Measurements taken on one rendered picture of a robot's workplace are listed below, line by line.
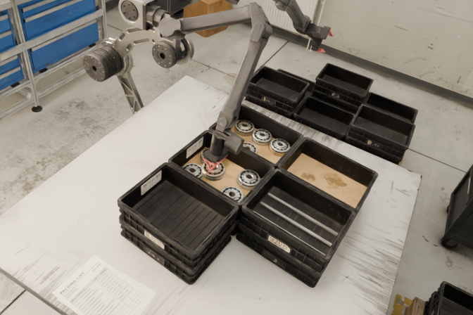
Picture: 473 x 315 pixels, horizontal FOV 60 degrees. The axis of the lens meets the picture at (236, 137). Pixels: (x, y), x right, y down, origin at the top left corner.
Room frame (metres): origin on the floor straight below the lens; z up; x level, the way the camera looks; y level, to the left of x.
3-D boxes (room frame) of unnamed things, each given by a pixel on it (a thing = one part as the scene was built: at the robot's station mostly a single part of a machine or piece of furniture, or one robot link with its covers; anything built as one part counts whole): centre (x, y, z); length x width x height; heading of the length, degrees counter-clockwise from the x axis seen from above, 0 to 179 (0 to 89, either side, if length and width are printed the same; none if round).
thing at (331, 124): (2.46, -0.61, 0.31); 0.40 x 0.30 x 0.34; 68
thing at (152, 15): (1.58, 0.41, 1.45); 0.09 x 0.08 x 0.12; 158
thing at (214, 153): (1.25, 0.07, 1.08); 0.10 x 0.07 x 0.07; 152
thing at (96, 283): (0.74, 0.39, 0.70); 0.33 x 0.23 x 0.01; 68
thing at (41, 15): (2.88, 1.50, 0.60); 0.72 x 0.03 x 0.56; 158
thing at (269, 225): (1.13, -0.31, 0.92); 0.40 x 0.30 x 0.02; 62
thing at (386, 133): (2.31, -0.98, 0.37); 0.40 x 0.30 x 0.45; 68
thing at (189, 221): (1.05, 0.18, 0.87); 0.40 x 0.30 x 0.11; 62
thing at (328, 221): (1.13, -0.31, 0.87); 0.40 x 0.30 x 0.11; 62
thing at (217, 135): (1.25, 0.06, 1.14); 0.07 x 0.06 x 0.07; 66
